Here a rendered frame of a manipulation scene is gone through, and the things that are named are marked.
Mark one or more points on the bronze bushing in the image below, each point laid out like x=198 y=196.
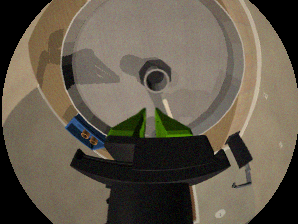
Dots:
x=85 y=134
x=93 y=139

